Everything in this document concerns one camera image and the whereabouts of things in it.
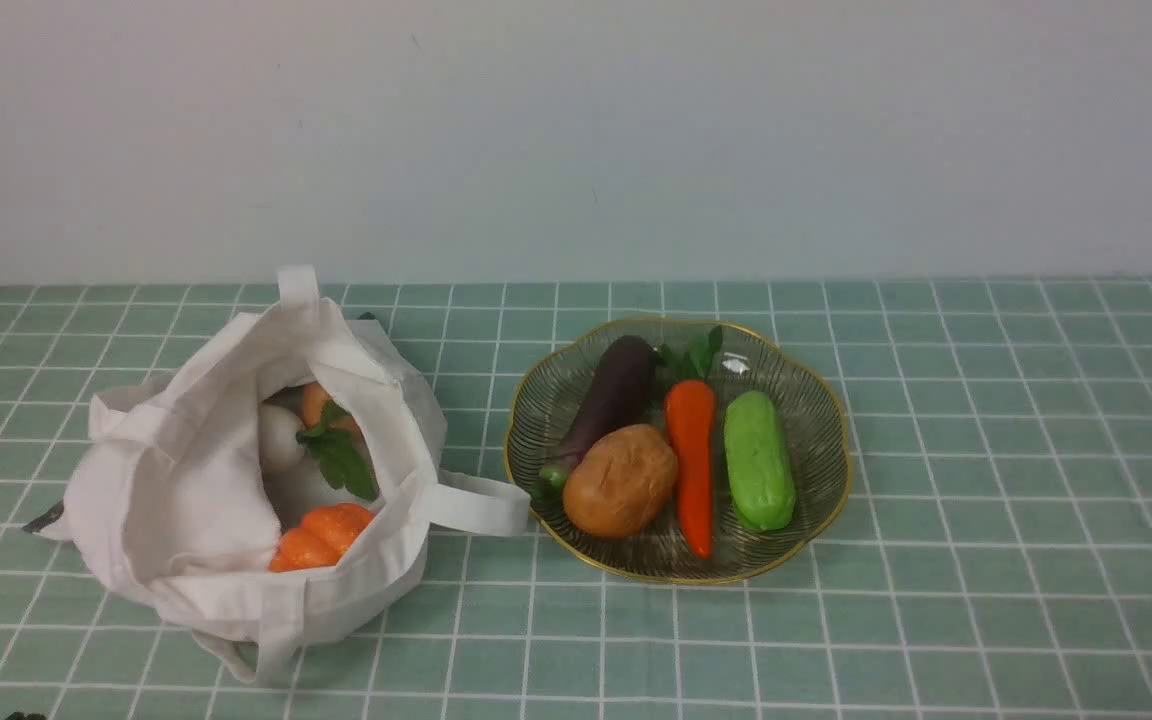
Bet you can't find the glass plate with gold rim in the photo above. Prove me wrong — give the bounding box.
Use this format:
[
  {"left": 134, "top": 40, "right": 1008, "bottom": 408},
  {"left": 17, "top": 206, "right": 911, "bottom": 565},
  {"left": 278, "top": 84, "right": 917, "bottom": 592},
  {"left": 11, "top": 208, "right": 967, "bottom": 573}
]
[{"left": 505, "top": 316, "right": 852, "bottom": 585}]

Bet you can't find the white cloth tote bag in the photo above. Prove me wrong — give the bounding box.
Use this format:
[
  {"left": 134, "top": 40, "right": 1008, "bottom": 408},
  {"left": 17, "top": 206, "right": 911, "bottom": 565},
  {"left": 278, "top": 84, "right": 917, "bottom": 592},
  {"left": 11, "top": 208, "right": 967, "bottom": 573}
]
[{"left": 28, "top": 266, "right": 530, "bottom": 683}]

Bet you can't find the orange toy pumpkin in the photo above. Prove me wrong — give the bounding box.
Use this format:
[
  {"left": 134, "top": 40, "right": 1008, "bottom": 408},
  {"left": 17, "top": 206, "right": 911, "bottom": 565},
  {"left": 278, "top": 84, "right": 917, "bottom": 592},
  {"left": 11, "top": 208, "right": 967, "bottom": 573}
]
[{"left": 268, "top": 502, "right": 374, "bottom": 573}]

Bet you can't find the orange toy carrot in bag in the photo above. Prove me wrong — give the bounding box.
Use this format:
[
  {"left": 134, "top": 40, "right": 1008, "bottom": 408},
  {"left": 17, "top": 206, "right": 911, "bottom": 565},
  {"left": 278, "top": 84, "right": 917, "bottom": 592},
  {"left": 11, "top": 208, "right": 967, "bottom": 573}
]
[{"left": 296, "top": 382, "right": 380, "bottom": 503}]

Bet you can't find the green checkered tablecloth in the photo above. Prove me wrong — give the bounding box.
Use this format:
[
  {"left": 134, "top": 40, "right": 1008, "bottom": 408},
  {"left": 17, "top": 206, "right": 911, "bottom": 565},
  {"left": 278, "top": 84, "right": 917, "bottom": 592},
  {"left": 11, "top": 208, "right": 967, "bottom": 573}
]
[{"left": 0, "top": 278, "right": 1152, "bottom": 719}]

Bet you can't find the orange toy carrot on plate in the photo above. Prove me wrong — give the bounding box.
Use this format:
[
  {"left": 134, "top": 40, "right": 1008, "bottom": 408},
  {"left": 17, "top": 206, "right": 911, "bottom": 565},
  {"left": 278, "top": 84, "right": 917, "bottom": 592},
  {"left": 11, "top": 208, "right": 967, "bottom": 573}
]
[{"left": 658, "top": 325, "right": 723, "bottom": 559}]

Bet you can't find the brown toy potato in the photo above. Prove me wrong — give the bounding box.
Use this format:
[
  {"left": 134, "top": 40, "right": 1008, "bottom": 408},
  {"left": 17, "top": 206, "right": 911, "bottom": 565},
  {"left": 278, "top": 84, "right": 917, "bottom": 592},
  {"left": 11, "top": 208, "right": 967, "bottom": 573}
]
[{"left": 562, "top": 424, "right": 679, "bottom": 541}]

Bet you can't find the white toy radish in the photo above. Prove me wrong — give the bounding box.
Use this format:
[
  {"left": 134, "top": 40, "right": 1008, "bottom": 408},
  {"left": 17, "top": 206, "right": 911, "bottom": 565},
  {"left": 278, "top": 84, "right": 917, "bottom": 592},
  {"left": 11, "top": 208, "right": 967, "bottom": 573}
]
[{"left": 257, "top": 404, "right": 306, "bottom": 477}]

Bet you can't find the purple toy eggplant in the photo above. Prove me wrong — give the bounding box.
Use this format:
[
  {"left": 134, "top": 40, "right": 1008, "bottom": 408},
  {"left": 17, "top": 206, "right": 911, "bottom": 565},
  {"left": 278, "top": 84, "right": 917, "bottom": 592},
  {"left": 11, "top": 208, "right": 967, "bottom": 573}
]
[{"left": 532, "top": 334, "right": 658, "bottom": 498}]

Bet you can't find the green toy cucumber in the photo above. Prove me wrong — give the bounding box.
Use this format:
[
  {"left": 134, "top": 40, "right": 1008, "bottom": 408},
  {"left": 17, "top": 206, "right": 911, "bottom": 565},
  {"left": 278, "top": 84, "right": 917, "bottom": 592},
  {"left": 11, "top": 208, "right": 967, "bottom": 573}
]
[{"left": 722, "top": 389, "right": 797, "bottom": 533}]

